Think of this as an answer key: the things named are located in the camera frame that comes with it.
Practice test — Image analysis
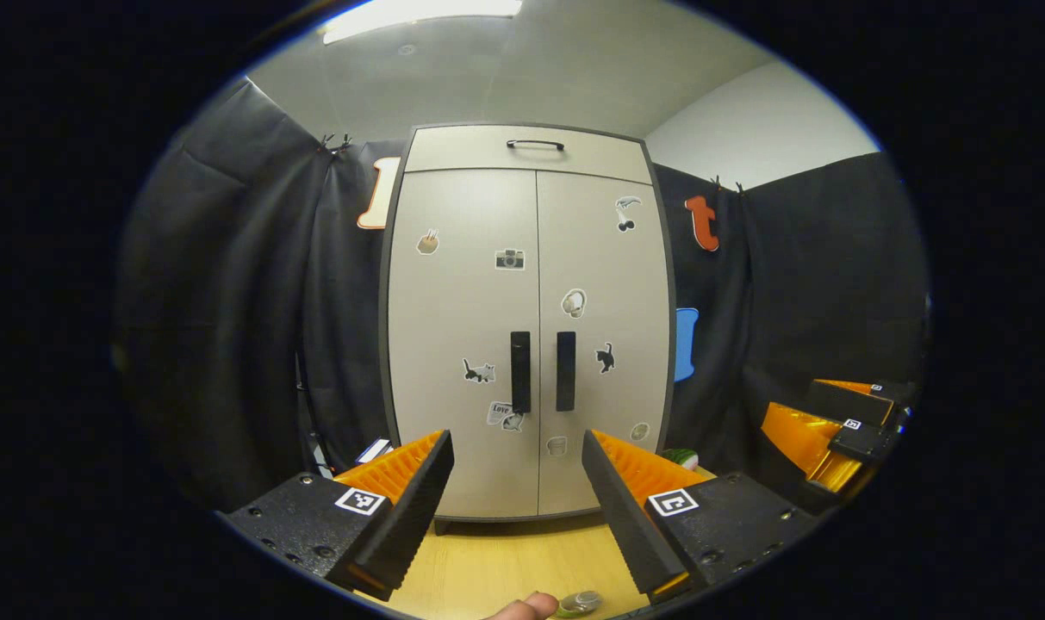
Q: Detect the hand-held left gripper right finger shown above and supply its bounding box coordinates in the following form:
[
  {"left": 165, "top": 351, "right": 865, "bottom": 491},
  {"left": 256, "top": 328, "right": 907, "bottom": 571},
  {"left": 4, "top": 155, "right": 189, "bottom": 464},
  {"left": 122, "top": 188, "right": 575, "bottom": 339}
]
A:
[{"left": 581, "top": 429, "right": 824, "bottom": 605}]

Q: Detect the white cabinet door camera sticker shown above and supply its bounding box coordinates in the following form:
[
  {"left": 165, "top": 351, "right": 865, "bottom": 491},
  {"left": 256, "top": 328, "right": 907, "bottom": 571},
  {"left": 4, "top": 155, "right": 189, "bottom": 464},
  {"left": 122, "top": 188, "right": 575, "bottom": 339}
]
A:
[{"left": 388, "top": 169, "right": 540, "bottom": 521}]

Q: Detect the white and grey cabinet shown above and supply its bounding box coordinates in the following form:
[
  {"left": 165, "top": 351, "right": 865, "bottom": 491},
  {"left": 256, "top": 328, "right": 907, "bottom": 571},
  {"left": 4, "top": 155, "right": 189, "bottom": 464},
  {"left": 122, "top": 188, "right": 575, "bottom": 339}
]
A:
[{"left": 378, "top": 123, "right": 678, "bottom": 536}]

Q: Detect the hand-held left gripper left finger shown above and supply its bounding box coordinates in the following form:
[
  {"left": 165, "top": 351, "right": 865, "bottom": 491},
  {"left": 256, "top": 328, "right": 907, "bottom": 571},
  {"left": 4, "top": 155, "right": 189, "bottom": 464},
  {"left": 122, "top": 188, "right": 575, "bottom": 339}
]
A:
[{"left": 221, "top": 429, "right": 456, "bottom": 602}]

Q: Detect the white cabinet door headphones sticker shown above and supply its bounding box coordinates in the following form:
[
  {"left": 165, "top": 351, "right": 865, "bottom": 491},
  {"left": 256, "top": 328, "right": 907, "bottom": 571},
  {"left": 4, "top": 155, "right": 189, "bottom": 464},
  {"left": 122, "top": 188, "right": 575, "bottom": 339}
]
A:
[{"left": 536, "top": 170, "right": 671, "bottom": 516}]

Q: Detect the ceiling light panel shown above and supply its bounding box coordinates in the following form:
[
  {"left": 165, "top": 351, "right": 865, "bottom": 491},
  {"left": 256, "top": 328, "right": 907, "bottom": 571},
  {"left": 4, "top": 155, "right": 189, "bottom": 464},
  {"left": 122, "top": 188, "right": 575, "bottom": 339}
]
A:
[{"left": 320, "top": 0, "right": 525, "bottom": 46}]

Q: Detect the clear bottle with green label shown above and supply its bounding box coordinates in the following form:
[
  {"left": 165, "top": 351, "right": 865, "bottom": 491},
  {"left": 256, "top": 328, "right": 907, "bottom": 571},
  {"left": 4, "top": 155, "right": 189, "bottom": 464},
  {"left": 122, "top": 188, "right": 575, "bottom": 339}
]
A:
[{"left": 557, "top": 590, "right": 605, "bottom": 617}]

